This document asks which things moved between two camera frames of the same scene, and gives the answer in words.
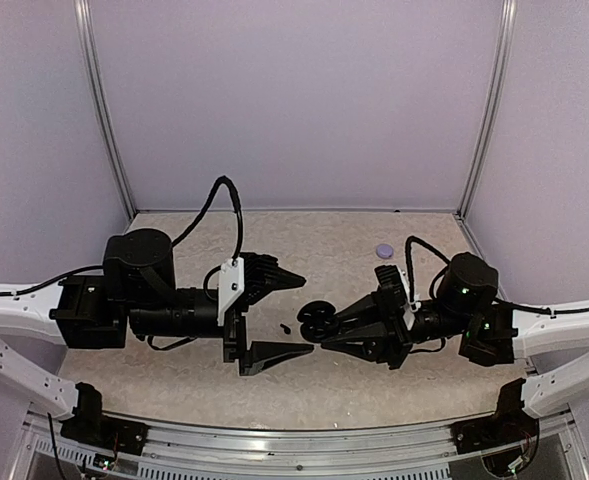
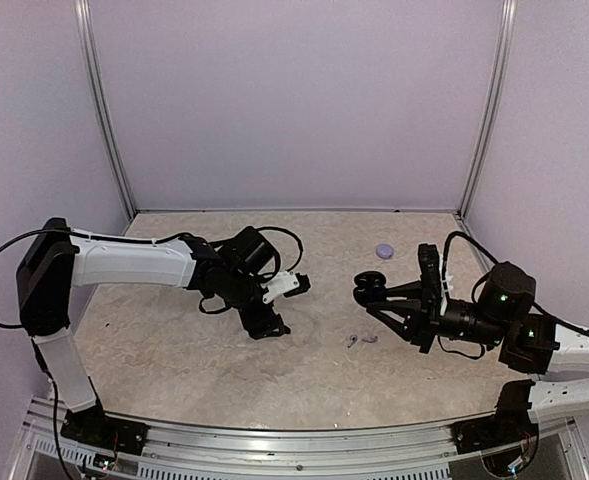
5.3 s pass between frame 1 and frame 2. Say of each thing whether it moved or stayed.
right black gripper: moved
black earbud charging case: moved
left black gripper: moved
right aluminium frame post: stayed
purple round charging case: stayed
